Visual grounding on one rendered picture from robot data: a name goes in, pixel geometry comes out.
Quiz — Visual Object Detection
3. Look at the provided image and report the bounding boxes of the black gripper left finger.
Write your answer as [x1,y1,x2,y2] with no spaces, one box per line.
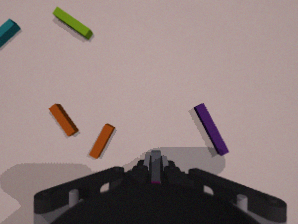
[34,155,152,224]

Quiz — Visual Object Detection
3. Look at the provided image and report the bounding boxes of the purple rod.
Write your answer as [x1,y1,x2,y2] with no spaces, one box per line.
[194,103,229,156]

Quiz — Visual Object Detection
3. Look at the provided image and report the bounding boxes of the lime green rectangular bar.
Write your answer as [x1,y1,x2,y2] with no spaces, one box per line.
[53,7,93,40]

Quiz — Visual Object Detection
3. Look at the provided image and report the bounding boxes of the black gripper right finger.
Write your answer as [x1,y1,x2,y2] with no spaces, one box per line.
[160,156,287,224]

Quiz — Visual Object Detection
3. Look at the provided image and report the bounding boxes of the turquoise rod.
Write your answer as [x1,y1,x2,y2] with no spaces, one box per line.
[0,19,21,48]

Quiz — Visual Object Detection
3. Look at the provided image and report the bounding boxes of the orange rod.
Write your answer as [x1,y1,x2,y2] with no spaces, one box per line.
[89,124,115,159]
[49,104,79,136]

